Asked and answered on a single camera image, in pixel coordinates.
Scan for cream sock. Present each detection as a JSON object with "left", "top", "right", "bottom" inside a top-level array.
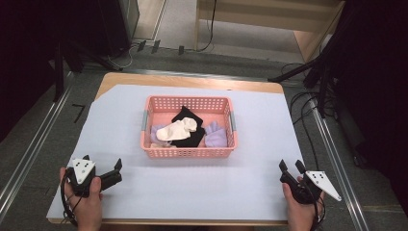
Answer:
[{"left": 155, "top": 116, "right": 198, "bottom": 142}]

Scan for grey metal cabinet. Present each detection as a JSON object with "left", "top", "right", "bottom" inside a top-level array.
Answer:
[{"left": 118, "top": 0, "right": 141, "bottom": 41}]

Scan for white table sheet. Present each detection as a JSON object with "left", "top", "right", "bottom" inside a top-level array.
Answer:
[{"left": 45, "top": 84, "right": 305, "bottom": 222}]

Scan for lavender sock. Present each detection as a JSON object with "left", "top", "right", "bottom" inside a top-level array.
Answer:
[
  {"left": 149, "top": 124, "right": 168, "bottom": 145},
  {"left": 204, "top": 120, "right": 229, "bottom": 149}
]

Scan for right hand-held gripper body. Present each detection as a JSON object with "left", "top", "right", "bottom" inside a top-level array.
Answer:
[{"left": 279, "top": 170, "right": 343, "bottom": 206}]

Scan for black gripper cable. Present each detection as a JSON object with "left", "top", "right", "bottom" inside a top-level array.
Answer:
[
  {"left": 308, "top": 189, "right": 326, "bottom": 231},
  {"left": 60, "top": 167, "right": 80, "bottom": 227}
]

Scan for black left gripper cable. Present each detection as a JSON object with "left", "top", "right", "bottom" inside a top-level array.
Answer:
[{"left": 60, "top": 167, "right": 80, "bottom": 227}]

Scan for black hanging cable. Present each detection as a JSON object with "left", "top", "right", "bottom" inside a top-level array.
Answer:
[{"left": 195, "top": 0, "right": 218, "bottom": 53}]

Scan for person's left hand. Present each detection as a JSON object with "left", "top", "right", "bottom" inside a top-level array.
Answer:
[{"left": 59, "top": 167, "right": 104, "bottom": 223}]

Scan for dark curtain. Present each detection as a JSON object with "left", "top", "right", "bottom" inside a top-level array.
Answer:
[
  {"left": 0, "top": 0, "right": 124, "bottom": 143},
  {"left": 326, "top": 0, "right": 408, "bottom": 219}
]

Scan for pink perforated plastic basket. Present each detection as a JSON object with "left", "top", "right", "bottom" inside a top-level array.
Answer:
[{"left": 140, "top": 94, "right": 240, "bottom": 160}]

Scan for black floor cables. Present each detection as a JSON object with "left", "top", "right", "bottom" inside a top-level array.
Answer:
[{"left": 280, "top": 62, "right": 338, "bottom": 171}]

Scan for white floor cable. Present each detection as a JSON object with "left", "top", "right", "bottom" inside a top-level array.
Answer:
[{"left": 106, "top": 42, "right": 138, "bottom": 70}]

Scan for black tripod stand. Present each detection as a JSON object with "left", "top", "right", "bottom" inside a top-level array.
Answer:
[
  {"left": 47, "top": 35, "right": 124, "bottom": 103},
  {"left": 267, "top": 28, "right": 341, "bottom": 119}
]

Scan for person's right hand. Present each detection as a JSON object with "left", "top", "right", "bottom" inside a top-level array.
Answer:
[{"left": 281, "top": 175, "right": 327, "bottom": 224}]

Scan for black sock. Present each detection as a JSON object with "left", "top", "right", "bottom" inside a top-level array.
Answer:
[{"left": 170, "top": 105, "right": 207, "bottom": 149}]

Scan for metal floor rail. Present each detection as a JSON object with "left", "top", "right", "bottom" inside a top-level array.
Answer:
[
  {"left": 0, "top": 71, "right": 75, "bottom": 222},
  {"left": 309, "top": 95, "right": 370, "bottom": 231}
]

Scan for light wooden furniture frame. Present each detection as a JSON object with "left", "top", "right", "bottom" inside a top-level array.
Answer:
[{"left": 193, "top": 0, "right": 346, "bottom": 64}]

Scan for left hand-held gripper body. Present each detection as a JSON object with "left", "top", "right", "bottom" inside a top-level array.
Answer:
[{"left": 65, "top": 157, "right": 123, "bottom": 197}]

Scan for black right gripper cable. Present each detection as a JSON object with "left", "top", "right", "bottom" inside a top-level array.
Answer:
[{"left": 308, "top": 189, "right": 326, "bottom": 231}]

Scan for pale beige sock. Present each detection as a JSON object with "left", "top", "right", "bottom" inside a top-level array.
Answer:
[{"left": 150, "top": 141, "right": 178, "bottom": 149}]

